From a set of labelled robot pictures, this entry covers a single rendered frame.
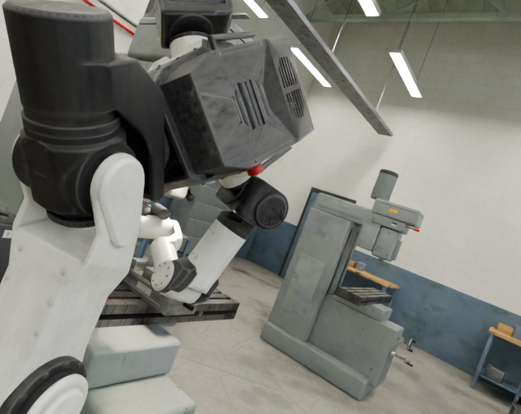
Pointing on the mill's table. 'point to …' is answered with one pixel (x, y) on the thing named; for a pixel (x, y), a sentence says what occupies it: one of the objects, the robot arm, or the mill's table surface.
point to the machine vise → (169, 306)
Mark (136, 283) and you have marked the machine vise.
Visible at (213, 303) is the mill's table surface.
